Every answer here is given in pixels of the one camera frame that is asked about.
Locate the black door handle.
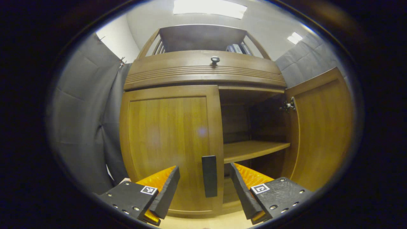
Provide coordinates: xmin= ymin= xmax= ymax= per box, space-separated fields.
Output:
xmin=202 ymin=155 xmax=218 ymax=198

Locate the wooden cabinet drawer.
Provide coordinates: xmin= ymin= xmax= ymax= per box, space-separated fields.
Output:
xmin=123 ymin=50 xmax=287 ymax=91

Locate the wooden double-door shoe cabinet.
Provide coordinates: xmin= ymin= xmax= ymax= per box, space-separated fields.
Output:
xmin=119 ymin=24 xmax=299 ymax=217

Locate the small ceiling light panel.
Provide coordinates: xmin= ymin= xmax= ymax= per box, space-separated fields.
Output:
xmin=287 ymin=32 xmax=303 ymax=45

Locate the metal door hinge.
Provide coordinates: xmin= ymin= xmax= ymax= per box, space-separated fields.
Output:
xmin=279 ymin=97 xmax=296 ymax=113

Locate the large ceiling light panel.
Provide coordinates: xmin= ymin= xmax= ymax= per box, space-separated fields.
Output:
xmin=173 ymin=0 xmax=248 ymax=19

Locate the wooden shoe cabinet door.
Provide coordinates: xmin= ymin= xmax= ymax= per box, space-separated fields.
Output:
xmin=119 ymin=85 xmax=224 ymax=215
xmin=281 ymin=67 xmax=355 ymax=192

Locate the black backdrop cloth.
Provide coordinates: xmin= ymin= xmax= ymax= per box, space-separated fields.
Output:
xmin=48 ymin=32 xmax=347 ymax=194

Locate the wooden inner shelf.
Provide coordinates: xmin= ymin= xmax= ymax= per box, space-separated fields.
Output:
xmin=223 ymin=140 xmax=291 ymax=164

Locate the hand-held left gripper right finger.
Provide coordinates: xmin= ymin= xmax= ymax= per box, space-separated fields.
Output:
xmin=230 ymin=163 xmax=314 ymax=225

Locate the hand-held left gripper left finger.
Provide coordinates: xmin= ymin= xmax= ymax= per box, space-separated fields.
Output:
xmin=99 ymin=165 xmax=181 ymax=227

